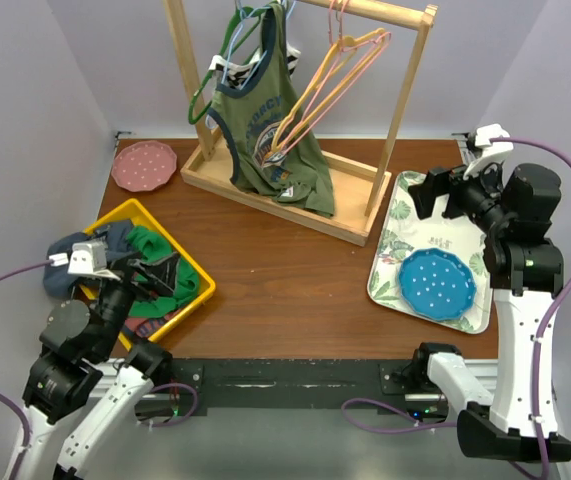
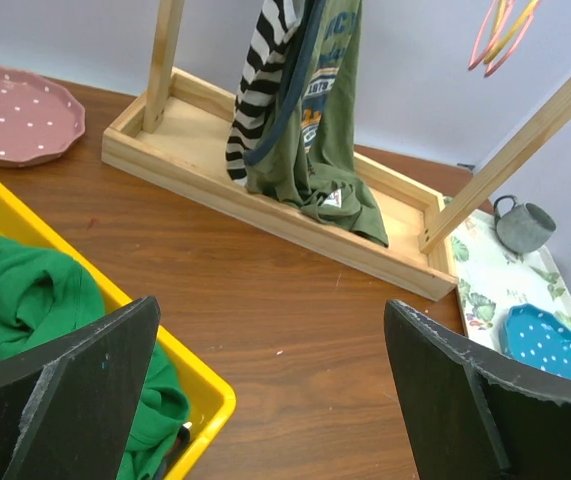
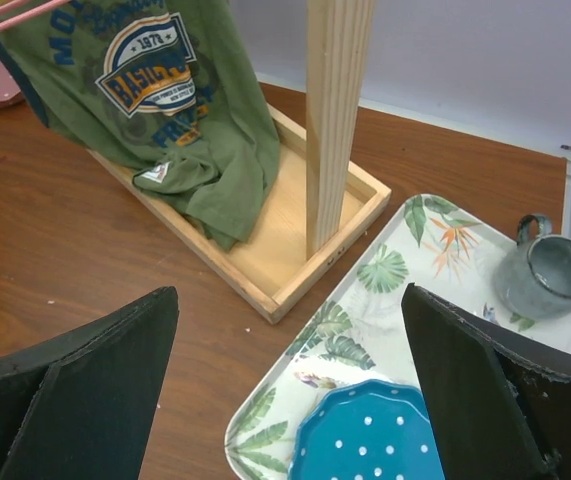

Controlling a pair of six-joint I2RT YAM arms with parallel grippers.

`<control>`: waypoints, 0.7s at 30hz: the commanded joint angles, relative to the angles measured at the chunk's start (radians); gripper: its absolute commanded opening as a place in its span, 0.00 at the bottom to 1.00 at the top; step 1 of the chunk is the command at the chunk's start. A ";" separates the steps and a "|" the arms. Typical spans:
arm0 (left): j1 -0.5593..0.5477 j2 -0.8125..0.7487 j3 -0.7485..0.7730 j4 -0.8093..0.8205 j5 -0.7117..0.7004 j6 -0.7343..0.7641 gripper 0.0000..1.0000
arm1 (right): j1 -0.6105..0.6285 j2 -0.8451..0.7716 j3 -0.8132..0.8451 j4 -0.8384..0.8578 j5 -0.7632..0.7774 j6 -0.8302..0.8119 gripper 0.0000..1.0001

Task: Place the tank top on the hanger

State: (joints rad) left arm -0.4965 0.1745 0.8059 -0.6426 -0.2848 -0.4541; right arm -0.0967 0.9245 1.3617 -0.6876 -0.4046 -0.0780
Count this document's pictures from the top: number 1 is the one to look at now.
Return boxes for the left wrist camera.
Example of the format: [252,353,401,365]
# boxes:
[67,240,121,281]

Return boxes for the blue grey shirt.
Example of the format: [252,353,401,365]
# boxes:
[43,219,134,300]

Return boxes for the blue polka dot plate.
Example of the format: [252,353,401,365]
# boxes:
[397,248,477,322]

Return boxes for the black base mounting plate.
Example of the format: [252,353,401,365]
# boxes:
[135,358,447,421]

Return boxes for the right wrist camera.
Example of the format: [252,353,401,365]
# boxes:
[463,123,514,180]

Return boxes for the pink clothes hanger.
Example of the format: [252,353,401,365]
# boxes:
[277,0,393,155]

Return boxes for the pink polka dot plate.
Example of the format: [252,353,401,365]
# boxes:
[111,140,177,193]

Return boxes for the black white striped garment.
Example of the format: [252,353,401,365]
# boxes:
[208,44,301,90]

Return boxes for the green clothes hanger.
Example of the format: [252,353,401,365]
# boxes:
[187,1,265,125]

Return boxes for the olive green tank top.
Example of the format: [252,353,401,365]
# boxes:
[208,2,335,218]

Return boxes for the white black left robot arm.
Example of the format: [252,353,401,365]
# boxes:
[5,254,176,479]

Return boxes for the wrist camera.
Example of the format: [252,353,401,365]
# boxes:
[67,240,121,281]
[463,123,514,180]

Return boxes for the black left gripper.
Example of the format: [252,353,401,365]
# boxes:
[93,249,180,358]

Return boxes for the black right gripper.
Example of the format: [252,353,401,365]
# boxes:
[409,153,512,235]

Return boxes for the floral serving tray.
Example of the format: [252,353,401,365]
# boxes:
[367,171,492,334]

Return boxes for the red navy tank top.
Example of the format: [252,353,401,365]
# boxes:
[121,298,188,339]

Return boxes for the wooden clothes rack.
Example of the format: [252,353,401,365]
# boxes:
[165,1,437,246]

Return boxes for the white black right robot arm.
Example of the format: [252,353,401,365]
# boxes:
[408,163,571,464]

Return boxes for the light blue clothes hanger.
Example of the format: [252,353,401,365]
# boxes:
[205,1,297,130]

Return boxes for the yellow plastic bin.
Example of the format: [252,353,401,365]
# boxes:
[83,198,216,342]

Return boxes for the yellow clothes hanger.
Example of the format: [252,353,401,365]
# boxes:
[270,28,387,153]

